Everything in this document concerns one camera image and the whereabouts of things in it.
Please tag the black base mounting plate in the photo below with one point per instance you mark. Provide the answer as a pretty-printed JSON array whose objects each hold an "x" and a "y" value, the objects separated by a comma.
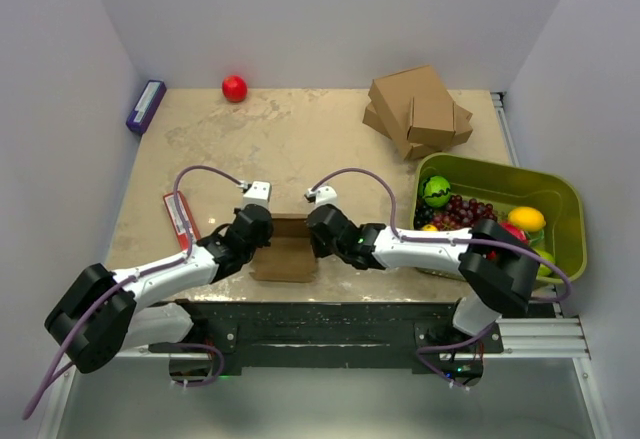
[{"x": 358, "y": 335}]

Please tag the dark grapes bunch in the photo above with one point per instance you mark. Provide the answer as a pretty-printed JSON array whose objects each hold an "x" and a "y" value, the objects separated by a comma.
[{"x": 423, "y": 214}]

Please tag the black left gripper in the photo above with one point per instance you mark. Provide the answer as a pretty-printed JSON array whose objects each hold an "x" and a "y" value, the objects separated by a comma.
[{"x": 264, "y": 242}]

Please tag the red apple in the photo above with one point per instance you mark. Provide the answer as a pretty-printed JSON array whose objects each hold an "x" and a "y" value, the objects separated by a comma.
[{"x": 234, "y": 88}]

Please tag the purple rectangular box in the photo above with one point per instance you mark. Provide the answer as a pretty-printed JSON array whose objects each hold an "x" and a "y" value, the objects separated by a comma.
[{"x": 146, "y": 106}]

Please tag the red rectangular box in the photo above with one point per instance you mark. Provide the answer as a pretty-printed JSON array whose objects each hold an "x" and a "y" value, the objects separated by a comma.
[{"x": 181, "y": 218}]

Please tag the folded cardboard box front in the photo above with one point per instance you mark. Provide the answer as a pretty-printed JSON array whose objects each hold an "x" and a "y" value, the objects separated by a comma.
[{"x": 438, "y": 123}]

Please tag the yellow lemon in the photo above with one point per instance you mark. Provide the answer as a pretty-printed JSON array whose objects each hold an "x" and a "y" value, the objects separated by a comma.
[{"x": 526, "y": 218}]

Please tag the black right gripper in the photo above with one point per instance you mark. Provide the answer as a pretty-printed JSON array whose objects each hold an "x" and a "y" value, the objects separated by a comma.
[{"x": 318, "y": 250}]

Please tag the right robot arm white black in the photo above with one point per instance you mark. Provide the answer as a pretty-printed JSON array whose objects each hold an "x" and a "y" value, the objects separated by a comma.
[{"x": 500, "y": 272}]

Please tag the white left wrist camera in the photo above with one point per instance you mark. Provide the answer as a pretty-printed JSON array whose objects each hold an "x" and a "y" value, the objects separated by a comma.
[{"x": 256, "y": 193}]

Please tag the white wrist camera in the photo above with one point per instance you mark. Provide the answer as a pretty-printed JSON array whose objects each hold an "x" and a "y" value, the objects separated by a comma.
[
  {"x": 256, "y": 193},
  {"x": 322, "y": 195}
]

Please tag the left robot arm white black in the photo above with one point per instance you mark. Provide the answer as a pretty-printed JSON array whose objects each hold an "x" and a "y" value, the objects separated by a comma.
[{"x": 94, "y": 317}]

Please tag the green watermelon ball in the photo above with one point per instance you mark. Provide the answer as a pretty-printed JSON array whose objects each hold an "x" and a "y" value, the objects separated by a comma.
[{"x": 435, "y": 191}]

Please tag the brown cardboard box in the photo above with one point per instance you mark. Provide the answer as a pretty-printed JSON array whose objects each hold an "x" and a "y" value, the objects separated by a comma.
[{"x": 289, "y": 258}]

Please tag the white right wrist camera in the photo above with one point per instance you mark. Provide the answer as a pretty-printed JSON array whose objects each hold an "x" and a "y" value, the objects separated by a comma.
[{"x": 322, "y": 195}]

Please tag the red grapes bunch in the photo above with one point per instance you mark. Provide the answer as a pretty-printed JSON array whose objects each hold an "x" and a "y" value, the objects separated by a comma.
[{"x": 460, "y": 213}]

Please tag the red dragon fruit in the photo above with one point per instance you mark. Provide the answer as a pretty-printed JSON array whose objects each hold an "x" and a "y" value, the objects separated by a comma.
[{"x": 515, "y": 231}]

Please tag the green plastic tub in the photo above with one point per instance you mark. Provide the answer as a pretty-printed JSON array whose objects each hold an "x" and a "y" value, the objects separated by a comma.
[{"x": 507, "y": 187}]

